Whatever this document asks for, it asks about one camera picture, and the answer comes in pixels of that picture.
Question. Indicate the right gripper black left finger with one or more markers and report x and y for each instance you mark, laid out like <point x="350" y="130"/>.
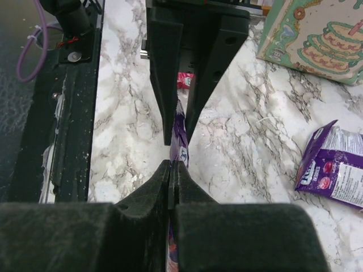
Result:
<point x="130" y="235"/>

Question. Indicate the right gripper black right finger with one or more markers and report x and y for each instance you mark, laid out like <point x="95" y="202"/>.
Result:
<point x="207" y="236"/>

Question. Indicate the green paper gift bag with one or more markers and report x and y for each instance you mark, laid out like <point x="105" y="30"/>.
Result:
<point x="323" y="38"/>

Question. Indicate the black front mounting rail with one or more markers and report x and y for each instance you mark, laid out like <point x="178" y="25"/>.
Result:
<point x="54" y="161"/>

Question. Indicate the purple Fox's candy bag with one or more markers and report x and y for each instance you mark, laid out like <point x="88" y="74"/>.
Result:
<point x="178" y="152"/>
<point x="331" y="165"/>

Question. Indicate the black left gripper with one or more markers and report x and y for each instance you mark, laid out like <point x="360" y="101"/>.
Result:
<point x="205" y="41"/>

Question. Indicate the pink red snack packet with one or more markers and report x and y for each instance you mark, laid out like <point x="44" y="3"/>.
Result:
<point x="184" y="80"/>

